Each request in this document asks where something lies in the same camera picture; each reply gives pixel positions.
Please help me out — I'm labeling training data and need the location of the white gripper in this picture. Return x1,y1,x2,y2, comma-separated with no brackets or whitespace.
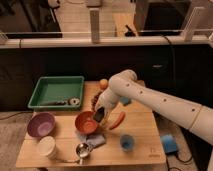
95,93,118,120

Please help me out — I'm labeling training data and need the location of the orange carrot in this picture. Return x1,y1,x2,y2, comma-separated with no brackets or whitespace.
109,112,126,130

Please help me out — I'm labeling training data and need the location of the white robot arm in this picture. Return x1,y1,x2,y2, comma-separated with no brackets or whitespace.
95,70,213,145

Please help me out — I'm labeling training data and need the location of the red bowl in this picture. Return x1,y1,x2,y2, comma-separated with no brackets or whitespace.
75,111,98,135

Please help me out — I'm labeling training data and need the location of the purple bowl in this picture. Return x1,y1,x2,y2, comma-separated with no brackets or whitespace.
27,112,56,138

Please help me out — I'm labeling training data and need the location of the teal sponge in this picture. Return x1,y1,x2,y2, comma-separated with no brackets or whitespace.
120,97,131,106

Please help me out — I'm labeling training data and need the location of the bunch of dark grapes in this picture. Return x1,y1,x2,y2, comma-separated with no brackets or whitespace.
91,92,102,111

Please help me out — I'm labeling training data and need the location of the orange fruit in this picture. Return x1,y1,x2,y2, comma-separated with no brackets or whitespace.
99,79,108,90

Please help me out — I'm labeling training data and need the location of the yellow banana toy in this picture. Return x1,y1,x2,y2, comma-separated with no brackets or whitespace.
100,118,111,130

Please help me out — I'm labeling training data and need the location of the tape roll in tray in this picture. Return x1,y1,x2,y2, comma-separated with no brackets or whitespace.
68,97,80,106

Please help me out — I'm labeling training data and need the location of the blue grey cloth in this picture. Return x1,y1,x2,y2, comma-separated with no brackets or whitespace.
76,132,106,148

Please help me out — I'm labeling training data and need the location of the small blue cup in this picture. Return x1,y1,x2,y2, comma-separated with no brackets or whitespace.
120,134,135,152

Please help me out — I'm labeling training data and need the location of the dark tool in tray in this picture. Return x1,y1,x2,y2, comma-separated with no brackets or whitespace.
40,101,67,106

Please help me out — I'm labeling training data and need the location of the green plastic tray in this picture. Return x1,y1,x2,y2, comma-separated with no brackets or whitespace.
28,76,84,111

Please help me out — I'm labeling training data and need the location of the white cup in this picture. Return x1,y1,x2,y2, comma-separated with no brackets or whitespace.
37,136,57,159

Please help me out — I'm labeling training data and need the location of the black monitor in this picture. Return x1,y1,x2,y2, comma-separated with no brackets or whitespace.
134,0,191,36

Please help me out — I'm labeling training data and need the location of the grey post left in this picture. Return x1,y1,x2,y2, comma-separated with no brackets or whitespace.
90,8,100,43

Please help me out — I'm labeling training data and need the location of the grey post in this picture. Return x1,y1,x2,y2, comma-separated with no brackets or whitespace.
90,8,100,43
182,7,205,41

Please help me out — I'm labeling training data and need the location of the white horizontal rail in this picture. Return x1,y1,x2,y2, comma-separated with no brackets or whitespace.
0,35,213,49

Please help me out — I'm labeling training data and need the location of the grey post right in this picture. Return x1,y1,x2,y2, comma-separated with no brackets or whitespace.
182,7,205,41

